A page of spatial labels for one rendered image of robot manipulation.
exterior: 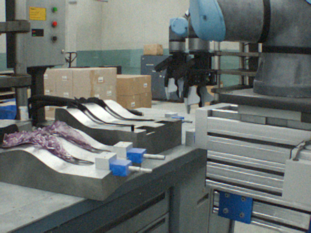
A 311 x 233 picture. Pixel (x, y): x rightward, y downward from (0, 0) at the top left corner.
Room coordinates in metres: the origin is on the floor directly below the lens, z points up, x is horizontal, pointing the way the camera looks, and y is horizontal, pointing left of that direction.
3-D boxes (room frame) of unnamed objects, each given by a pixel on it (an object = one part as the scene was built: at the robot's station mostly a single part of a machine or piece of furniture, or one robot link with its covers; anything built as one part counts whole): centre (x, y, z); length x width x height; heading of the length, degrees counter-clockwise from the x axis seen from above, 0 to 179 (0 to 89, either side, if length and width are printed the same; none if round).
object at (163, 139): (1.23, 0.19, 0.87); 0.50 x 0.26 x 0.14; 56
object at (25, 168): (0.89, 0.32, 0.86); 0.50 x 0.26 x 0.11; 73
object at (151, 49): (8.71, 0.07, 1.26); 0.42 x 0.33 x 0.29; 54
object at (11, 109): (4.62, 2.09, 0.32); 0.60 x 0.41 x 0.22; 60
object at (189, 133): (1.15, -0.16, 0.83); 0.13 x 0.05 x 0.05; 47
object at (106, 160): (0.76, 0.07, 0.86); 0.13 x 0.05 x 0.05; 73
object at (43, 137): (0.89, 0.31, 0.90); 0.26 x 0.18 x 0.08; 73
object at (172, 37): (1.53, -0.10, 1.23); 0.09 x 0.08 x 0.11; 59
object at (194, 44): (1.17, -0.15, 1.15); 0.08 x 0.08 x 0.05
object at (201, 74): (1.16, -0.15, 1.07); 0.09 x 0.08 x 0.12; 47
